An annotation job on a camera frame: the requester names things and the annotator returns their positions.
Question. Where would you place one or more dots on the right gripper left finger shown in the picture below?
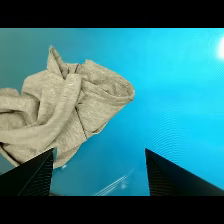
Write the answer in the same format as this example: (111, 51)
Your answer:
(31, 176)

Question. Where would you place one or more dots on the grey T-shirt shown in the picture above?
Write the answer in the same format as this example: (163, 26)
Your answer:
(63, 106)

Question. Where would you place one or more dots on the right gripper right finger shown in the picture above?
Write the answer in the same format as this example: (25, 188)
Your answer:
(173, 178)

